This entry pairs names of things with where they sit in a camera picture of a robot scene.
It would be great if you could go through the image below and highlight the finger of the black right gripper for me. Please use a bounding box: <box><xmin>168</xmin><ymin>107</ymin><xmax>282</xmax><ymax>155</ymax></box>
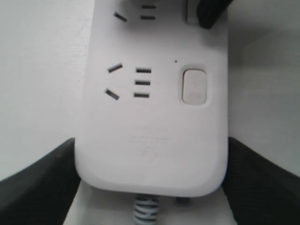
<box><xmin>196</xmin><ymin>0</ymin><xmax>233</xmax><ymax>30</ymax></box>

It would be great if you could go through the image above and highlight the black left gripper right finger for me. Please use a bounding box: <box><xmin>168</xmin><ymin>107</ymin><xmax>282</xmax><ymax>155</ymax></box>
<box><xmin>222</xmin><ymin>137</ymin><xmax>300</xmax><ymax>225</ymax></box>

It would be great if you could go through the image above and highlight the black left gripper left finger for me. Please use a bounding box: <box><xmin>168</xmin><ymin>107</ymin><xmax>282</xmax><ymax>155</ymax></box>
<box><xmin>0</xmin><ymin>138</ymin><xmax>81</xmax><ymax>225</ymax></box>

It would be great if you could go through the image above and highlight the white five-socket power strip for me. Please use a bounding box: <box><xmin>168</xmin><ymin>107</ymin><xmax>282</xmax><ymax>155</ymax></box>
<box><xmin>75</xmin><ymin>0</ymin><xmax>228</xmax><ymax>197</ymax></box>

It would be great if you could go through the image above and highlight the grey power cord with plug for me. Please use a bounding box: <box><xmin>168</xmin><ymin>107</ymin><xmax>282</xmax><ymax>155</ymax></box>
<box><xmin>132</xmin><ymin>194</ymin><xmax>162</xmax><ymax>225</ymax></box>

